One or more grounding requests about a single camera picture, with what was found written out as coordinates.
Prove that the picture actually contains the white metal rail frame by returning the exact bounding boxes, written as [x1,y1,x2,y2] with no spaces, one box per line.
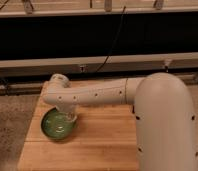
[0,52,198,77]

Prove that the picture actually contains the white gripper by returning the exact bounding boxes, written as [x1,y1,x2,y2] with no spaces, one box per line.
[57,105,77,122]

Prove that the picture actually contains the wooden cutting board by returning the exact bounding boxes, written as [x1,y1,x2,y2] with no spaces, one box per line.
[17,80,141,171]

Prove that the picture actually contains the black hanging cable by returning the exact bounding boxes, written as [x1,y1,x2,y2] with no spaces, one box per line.
[93,4,127,74]

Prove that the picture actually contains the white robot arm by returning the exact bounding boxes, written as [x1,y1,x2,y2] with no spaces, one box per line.
[43,73,198,171]

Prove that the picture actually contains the green ceramic bowl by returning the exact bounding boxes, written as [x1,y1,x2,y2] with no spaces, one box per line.
[41,108,76,140]

